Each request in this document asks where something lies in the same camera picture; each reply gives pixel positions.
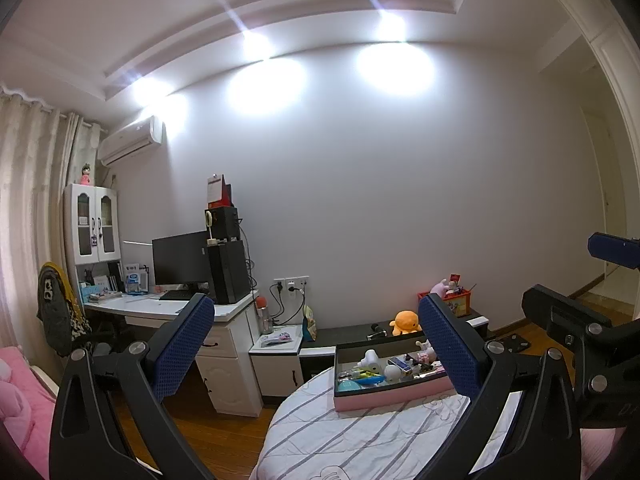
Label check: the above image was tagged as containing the red-capped water bottle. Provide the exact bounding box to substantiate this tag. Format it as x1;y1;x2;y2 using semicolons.
256;295;273;336

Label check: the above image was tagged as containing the black low bench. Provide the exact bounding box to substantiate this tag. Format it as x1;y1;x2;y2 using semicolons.
300;310;488;376

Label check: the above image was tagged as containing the snack bag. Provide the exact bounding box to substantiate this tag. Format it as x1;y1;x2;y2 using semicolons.
301;305;319;341

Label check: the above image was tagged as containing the white wooden frame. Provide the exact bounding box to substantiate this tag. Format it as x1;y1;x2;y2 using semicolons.
27;362;61;403

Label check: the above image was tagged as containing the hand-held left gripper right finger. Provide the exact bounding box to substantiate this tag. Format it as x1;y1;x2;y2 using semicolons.
417;292;583;480

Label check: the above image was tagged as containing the wall power outlet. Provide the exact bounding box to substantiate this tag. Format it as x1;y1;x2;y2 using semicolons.
273;275;310;295

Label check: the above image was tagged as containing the pink storage box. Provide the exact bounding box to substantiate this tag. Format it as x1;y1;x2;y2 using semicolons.
333;332;471;413

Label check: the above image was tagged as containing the round table striped cloth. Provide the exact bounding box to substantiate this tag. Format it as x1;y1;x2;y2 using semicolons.
250;365;526;480

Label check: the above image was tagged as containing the beige curtain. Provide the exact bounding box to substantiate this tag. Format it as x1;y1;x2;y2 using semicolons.
0;85;108;361

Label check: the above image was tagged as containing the white glass-door cabinet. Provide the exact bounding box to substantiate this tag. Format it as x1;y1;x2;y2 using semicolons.
62;182;123;306

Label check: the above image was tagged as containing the red desk calendar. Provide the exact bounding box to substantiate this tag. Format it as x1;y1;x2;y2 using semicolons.
206;174;235;209

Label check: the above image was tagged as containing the white nightstand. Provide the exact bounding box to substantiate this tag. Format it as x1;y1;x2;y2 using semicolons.
248;324;306;403

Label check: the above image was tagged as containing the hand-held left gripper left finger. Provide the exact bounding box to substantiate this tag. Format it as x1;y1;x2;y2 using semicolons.
48;292;216;480

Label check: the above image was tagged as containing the black power cable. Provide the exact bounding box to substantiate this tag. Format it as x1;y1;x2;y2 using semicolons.
270;282;307;326

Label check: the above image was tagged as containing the black floor scale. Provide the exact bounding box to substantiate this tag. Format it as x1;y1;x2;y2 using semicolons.
502;332;528;356

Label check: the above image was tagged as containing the red toy box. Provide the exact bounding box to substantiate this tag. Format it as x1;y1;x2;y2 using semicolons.
417;274;476;318

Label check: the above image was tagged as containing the orange plush toy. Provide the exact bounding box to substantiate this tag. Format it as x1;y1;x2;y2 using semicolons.
389;310;426;337

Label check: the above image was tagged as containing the black speaker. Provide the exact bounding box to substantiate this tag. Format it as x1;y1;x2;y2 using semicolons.
204;206;240;241

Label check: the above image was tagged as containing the white desk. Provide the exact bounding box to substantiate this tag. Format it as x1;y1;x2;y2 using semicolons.
82;287;263;418

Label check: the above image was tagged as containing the black monitor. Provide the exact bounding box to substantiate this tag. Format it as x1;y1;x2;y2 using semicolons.
151;231;211;293

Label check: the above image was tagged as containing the white air conditioner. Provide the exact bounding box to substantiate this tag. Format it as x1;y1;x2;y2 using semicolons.
96;115;166;167

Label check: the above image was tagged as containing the chair with dark clothes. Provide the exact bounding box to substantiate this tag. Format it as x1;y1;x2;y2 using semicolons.
36;261;93;358

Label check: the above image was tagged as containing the black computer tower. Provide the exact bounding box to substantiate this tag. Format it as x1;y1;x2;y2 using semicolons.
207;239;251;305

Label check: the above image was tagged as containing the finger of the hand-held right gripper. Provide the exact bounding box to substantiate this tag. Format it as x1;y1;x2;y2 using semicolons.
521;284;613;356
587;232;640;271

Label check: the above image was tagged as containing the blue white box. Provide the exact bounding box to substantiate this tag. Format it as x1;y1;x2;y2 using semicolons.
125;261;151;295

